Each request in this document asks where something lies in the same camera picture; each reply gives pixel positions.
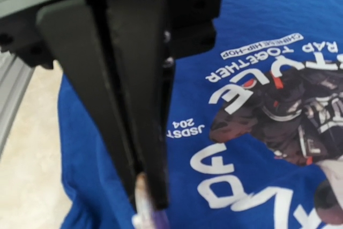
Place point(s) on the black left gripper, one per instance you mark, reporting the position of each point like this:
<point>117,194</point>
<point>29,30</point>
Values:
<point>76,32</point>

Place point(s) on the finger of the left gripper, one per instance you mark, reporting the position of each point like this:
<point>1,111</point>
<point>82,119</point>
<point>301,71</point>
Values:
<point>137,30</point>

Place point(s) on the blue printed t-shirt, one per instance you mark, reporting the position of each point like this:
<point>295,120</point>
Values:
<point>254,136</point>

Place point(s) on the front aluminium rail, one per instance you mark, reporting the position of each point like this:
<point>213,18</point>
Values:
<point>15,77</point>

